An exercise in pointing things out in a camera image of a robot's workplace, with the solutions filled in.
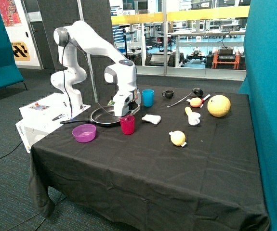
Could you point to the yellow toy lemon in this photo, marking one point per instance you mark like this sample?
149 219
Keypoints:
178 138

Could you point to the red plastic cup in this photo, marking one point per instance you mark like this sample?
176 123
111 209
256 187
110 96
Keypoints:
127 127

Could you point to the blue plastic cup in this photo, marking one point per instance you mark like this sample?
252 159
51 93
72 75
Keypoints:
148 92
148 100

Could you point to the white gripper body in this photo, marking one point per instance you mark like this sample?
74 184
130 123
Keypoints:
126 102

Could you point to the black ladle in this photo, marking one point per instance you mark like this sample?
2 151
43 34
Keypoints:
197 91

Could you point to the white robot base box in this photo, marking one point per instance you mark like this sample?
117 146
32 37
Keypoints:
43 117

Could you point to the large yellow ball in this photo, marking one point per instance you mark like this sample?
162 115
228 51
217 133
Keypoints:
218 105

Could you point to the black coffee cup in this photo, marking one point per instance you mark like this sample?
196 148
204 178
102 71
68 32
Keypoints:
168 94

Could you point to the black frying pan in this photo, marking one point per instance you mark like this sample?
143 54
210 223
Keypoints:
102 117

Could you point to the purple plastic bowl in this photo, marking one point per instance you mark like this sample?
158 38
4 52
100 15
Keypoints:
84 133

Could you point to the black tablecloth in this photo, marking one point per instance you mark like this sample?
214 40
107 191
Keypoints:
213 183

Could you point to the teal partition wall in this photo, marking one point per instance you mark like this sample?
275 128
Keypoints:
260 84

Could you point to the white cloth-like toy bone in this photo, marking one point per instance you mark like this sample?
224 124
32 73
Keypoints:
154 119

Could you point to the red white marker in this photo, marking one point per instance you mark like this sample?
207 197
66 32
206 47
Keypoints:
205 98

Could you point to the white yellow measuring scoop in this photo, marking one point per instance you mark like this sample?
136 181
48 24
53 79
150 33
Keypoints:
193 117

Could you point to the orange toy fruit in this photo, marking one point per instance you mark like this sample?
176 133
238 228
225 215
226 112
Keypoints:
195 102

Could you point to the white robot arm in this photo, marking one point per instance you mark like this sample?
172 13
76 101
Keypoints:
122 73

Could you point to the small green object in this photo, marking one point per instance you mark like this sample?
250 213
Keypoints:
111 103

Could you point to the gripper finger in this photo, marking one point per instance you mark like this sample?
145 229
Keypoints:
127 118

